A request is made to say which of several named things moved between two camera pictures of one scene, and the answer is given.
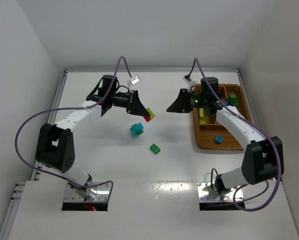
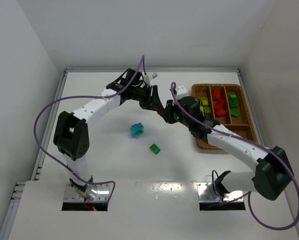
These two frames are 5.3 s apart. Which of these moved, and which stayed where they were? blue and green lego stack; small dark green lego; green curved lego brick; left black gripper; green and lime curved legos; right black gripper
Moved: left black gripper; right black gripper
Stayed: small dark green lego; green and lime curved legos; blue and green lego stack; green curved lego brick
